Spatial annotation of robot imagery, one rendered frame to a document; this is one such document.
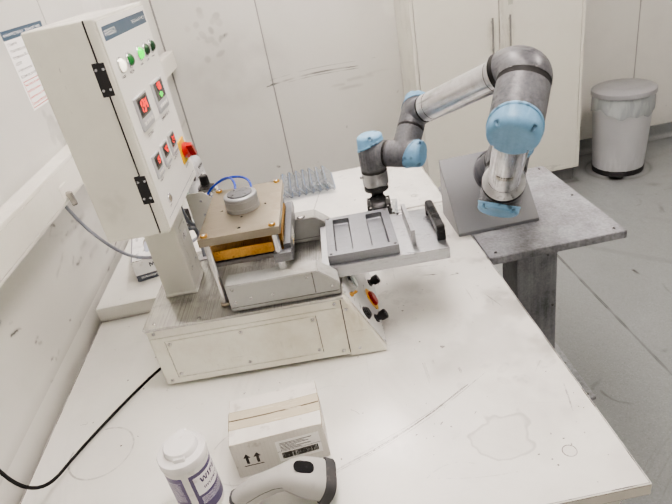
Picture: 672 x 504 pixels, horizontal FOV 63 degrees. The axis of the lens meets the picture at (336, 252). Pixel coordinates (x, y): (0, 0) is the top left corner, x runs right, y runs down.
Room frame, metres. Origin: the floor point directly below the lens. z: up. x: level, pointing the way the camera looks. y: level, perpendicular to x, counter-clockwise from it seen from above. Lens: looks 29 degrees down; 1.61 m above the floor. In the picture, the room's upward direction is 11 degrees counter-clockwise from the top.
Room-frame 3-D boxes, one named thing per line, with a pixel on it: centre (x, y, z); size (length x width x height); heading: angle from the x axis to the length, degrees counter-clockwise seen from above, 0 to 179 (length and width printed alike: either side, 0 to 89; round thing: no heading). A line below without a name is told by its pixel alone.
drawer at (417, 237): (1.19, -0.11, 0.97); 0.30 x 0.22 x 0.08; 88
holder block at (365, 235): (1.19, -0.07, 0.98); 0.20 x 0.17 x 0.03; 178
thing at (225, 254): (1.21, 0.19, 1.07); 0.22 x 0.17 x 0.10; 178
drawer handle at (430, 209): (1.19, -0.25, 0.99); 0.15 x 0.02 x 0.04; 178
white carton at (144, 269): (1.65, 0.59, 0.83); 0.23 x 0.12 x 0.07; 12
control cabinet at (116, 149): (1.21, 0.37, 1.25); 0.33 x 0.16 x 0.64; 178
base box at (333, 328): (1.22, 0.19, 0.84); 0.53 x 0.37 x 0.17; 88
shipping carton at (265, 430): (0.81, 0.18, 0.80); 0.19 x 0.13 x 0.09; 91
